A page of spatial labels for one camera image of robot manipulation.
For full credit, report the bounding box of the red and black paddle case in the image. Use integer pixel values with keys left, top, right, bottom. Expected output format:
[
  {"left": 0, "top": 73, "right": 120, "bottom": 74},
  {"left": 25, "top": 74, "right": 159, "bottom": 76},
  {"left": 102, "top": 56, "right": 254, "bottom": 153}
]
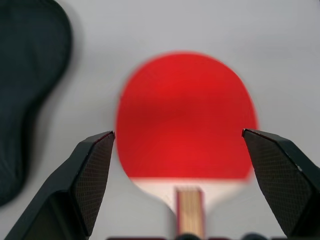
[{"left": 0, "top": 0, "right": 74, "bottom": 207}]

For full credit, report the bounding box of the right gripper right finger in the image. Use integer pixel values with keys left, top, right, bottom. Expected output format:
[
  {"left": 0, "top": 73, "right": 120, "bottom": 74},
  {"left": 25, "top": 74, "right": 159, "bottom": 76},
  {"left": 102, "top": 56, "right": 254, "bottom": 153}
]
[{"left": 241, "top": 128, "right": 320, "bottom": 240}]

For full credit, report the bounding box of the red table tennis paddle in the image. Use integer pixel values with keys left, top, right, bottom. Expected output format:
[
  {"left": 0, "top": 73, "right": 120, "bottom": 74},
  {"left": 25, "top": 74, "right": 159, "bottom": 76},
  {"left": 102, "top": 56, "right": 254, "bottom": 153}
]
[{"left": 115, "top": 50, "right": 260, "bottom": 240}]

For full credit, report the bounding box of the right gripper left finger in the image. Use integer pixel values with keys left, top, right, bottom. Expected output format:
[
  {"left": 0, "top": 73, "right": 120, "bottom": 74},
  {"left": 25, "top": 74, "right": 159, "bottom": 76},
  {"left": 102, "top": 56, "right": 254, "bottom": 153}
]
[{"left": 0, "top": 130, "right": 116, "bottom": 240}]

